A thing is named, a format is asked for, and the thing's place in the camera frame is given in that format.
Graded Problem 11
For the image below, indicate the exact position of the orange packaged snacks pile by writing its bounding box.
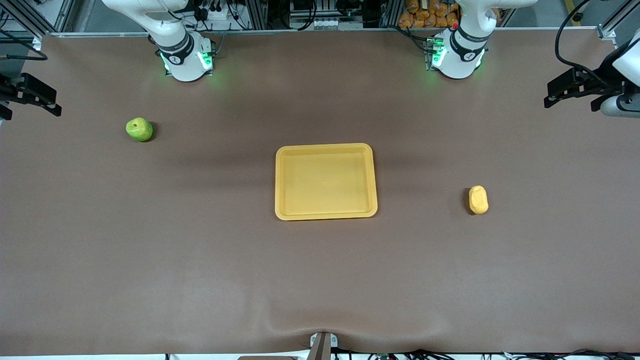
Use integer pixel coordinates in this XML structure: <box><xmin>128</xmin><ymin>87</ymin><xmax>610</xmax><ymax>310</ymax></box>
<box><xmin>398</xmin><ymin>0</ymin><xmax>462</xmax><ymax>29</ymax></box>

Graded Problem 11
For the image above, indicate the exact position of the large table cover mat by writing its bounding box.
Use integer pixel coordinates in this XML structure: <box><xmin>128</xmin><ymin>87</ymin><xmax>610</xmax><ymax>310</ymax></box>
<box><xmin>0</xmin><ymin>31</ymin><xmax>640</xmax><ymax>357</ymax></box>

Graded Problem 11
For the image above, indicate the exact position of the green apple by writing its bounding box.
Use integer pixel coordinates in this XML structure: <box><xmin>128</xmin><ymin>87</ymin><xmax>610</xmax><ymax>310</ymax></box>
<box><xmin>125</xmin><ymin>117</ymin><xmax>154</xmax><ymax>142</ymax></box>

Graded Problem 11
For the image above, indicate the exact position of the white power strip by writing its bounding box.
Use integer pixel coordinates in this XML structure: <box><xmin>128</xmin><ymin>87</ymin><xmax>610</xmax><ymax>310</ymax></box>
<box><xmin>196</xmin><ymin>6</ymin><xmax>237</xmax><ymax>22</ymax></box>

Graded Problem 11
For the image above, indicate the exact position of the yellow potato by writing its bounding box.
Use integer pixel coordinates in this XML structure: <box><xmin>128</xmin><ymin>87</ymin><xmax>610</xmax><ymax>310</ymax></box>
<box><xmin>468</xmin><ymin>185</ymin><xmax>489</xmax><ymax>215</ymax></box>

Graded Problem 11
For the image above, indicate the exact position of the white electronics box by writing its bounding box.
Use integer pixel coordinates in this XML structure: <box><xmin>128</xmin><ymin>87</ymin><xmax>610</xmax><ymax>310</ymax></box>
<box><xmin>290</xmin><ymin>17</ymin><xmax>347</xmax><ymax>31</ymax></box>

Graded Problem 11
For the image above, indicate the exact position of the aluminium frame post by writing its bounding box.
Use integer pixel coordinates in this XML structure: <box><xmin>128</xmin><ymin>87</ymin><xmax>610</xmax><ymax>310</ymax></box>
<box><xmin>240</xmin><ymin>0</ymin><xmax>269</xmax><ymax>30</ymax></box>
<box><xmin>596</xmin><ymin>0</ymin><xmax>640</xmax><ymax>41</ymax></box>
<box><xmin>9</xmin><ymin>0</ymin><xmax>77</xmax><ymax>35</ymax></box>

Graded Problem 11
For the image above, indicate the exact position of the yellow rectangular plastic tray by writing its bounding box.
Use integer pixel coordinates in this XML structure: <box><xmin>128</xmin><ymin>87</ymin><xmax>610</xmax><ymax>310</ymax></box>
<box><xmin>274</xmin><ymin>143</ymin><xmax>379</xmax><ymax>221</ymax></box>

